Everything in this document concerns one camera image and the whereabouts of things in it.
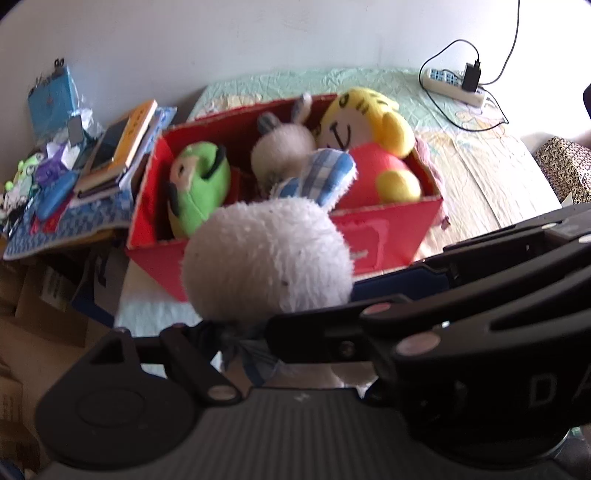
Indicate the blue glasses case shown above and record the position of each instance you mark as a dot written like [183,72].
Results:
[55,196]

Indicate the white power strip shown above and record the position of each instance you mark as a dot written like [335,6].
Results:
[445,82]

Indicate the stack of books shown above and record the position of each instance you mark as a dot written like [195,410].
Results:
[138,161]

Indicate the yellow tiger plush toy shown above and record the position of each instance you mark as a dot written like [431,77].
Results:
[369,166]

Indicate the red cardboard box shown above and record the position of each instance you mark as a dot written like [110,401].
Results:
[392,230]

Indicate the purple packet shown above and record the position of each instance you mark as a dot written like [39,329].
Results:
[53,170]

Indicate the green plush toy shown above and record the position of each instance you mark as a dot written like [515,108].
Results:
[203,194]

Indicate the white plush blue checkered ears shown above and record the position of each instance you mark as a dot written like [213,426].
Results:
[268,258]

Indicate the black charger adapter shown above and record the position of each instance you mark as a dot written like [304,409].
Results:
[471,76]

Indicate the brown cardboard box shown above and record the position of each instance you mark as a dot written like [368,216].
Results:
[51,295]

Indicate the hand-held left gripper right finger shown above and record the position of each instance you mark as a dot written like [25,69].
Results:
[323,346]

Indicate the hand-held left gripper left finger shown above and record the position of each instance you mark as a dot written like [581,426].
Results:
[194,350]

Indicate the red card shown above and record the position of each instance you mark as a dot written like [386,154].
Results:
[46,225]

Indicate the yellow book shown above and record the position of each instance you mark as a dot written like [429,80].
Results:
[134,124]

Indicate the small grey phone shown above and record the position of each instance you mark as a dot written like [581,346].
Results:
[75,129]

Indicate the small green toy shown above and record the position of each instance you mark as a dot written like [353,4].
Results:
[27,164]

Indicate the blue patterned cloth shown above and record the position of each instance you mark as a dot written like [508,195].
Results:
[92,217]

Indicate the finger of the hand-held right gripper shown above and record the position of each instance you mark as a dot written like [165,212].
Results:
[461,318]
[397,281]

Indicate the white bunny plush toy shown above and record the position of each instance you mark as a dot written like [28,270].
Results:
[281,152]

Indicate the patterned cushion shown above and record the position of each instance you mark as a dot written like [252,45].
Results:
[568,166]

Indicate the pink plush toy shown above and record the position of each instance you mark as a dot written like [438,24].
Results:
[436,184]

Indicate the blue plastic packet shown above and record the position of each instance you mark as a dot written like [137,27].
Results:
[51,99]

